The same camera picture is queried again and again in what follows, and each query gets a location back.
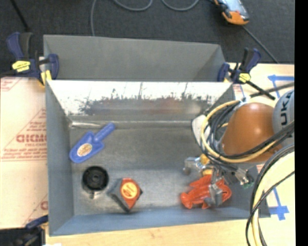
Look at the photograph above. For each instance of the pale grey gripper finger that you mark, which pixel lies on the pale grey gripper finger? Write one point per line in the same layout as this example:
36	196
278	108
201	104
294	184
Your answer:
208	203
216	191

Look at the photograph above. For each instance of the orange toy lobster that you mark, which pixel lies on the orange toy lobster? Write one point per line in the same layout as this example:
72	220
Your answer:
195	195

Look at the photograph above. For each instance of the grey metal bin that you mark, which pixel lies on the grey metal bin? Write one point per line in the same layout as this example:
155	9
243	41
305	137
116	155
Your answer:
149	150

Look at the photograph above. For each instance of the orange and grey tape measure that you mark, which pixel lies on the orange and grey tape measure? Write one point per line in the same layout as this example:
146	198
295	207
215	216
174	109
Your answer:
128	192

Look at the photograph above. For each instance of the black round cap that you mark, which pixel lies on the black round cap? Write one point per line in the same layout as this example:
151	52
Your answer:
95	179

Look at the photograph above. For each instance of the blue toy trowel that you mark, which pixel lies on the blue toy trowel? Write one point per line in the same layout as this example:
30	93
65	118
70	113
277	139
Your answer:
85	150

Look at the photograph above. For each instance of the brown cardboard board, red print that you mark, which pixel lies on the brown cardboard board, red print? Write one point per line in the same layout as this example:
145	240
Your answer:
20	183

